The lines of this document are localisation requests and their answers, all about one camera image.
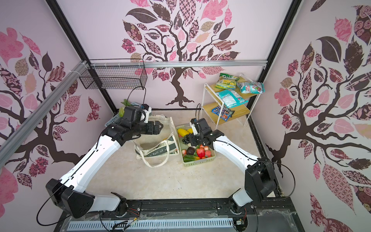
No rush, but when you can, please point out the light green plastic basket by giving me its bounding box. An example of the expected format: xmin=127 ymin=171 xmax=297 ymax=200
xmin=176 ymin=124 xmax=216 ymax=167

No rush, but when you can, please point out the beige canvas grocery bag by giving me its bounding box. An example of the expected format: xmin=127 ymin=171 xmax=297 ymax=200
xmin=133 ymin=115 xmax=180 ymax=168

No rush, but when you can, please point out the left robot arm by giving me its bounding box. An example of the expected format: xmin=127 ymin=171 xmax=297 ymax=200
xmin=46 ymin=105 xmax=164 ymax=218

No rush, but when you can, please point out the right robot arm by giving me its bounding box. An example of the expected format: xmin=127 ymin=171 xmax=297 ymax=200
xmin=183 ymin=119 xmax=278 ymax=209

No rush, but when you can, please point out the blue dark candy bag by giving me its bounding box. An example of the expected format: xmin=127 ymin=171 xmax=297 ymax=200
xmin=212 ymin=106 xmax=235 ymax=122

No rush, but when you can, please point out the teal white snack bag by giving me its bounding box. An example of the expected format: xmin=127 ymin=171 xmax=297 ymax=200
xmin=217 ymin=90 xmax=248 ymax=108

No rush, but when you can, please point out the green yellow snack bag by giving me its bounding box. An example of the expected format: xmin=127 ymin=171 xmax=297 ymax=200
xmin=215 ymin=73 xmax=240 ymax=90

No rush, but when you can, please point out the teal pink snack bag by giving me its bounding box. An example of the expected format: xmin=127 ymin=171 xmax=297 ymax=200
xmin=237 ymin=82 xmax=265 ymax=94

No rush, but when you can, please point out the light blue plastic basket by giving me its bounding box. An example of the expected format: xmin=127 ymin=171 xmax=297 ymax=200
xmin=105 ymin=104 xmax=143 ymax=127

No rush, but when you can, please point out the green cabbage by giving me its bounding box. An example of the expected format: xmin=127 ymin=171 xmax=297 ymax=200
xmin=118 ymin=106 xmax=125 ymax=118

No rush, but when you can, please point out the yellow mango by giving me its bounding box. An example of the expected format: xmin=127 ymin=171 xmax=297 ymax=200
xmin=177 ymin=128 xmax=190 ymax=137

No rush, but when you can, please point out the white wooden two-tier shelf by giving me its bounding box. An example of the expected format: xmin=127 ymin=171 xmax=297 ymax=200
xmin=201 ymin=73 xmax=263 ymax=129

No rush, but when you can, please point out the white vented strip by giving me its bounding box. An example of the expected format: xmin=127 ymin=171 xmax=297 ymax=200
xmin=63 ymin=218 xmax=234 ymax=232

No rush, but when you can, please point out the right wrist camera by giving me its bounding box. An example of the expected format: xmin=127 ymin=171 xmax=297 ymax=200
xmin=189 ymin=118 xmax=200 ymax=136

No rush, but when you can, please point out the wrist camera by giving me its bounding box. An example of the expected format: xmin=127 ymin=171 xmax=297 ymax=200
xmin=189 ymin=118 xmax=200 ymax=136
xmin=142 ymin=103 xmax=152 ymax=123

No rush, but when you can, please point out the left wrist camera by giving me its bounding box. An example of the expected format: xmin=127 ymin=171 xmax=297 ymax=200
xmin=142 ymin=103 xmax=152 ymax=123

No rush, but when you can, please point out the black wire wall basket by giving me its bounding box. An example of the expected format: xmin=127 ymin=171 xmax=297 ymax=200
xmin=79 ymin=58 xmax=148 ymax=90

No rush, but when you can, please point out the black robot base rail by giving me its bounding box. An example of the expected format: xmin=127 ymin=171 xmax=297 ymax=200
xmin=54 ymin=198 xmax=304 ymax=232

